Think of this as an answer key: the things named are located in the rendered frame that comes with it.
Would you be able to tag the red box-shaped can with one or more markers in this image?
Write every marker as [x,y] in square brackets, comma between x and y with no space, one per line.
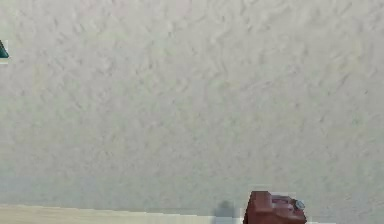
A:
[270,210]

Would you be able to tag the dark green framed picture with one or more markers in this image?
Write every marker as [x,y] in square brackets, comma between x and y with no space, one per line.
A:
[2,52]

